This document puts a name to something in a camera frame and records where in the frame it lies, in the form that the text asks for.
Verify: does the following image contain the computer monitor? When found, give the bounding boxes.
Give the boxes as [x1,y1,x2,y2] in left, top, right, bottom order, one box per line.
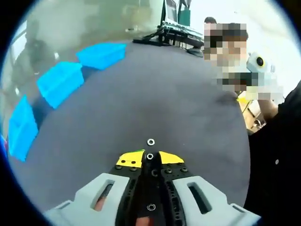
[164,0,179,22]

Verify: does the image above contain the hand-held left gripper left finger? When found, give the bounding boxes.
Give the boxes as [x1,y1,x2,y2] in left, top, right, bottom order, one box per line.
[44,150,151,226]

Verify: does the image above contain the person's left hand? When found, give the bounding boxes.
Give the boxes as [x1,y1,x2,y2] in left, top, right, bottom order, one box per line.
[135,215,154,226]

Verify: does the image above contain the blue plastic bin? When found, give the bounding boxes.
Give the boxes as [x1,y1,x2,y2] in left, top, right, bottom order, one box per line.
[8,94,39,162]
[37,61,85,110]
[75,42,127,71]

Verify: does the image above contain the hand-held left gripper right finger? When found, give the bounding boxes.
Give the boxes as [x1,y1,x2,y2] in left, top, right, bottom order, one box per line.
[151,151,261,226]

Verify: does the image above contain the person's black clothing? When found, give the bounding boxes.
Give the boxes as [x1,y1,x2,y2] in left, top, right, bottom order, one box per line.
[243,80,301,212]

